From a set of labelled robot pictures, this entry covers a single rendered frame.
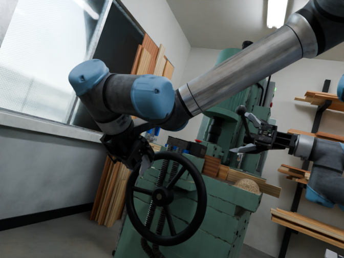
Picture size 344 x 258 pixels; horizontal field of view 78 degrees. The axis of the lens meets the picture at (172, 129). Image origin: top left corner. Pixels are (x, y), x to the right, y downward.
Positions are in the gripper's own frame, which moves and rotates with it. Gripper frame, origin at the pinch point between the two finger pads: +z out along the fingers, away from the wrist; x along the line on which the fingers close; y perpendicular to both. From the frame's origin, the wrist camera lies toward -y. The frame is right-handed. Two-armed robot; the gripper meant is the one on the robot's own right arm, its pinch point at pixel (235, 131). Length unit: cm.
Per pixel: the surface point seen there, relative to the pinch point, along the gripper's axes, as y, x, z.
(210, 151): -11.7, 9.2, 10.1
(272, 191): -16.1, 16.7, -17.3
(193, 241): -2.2, 43.4, 2.8
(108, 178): -101, 60, 131
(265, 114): -32.0, -18.8, -5.1
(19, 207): -32, 93, 147
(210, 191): -1.1, 24.2, 2.1
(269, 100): -41, -30, -4
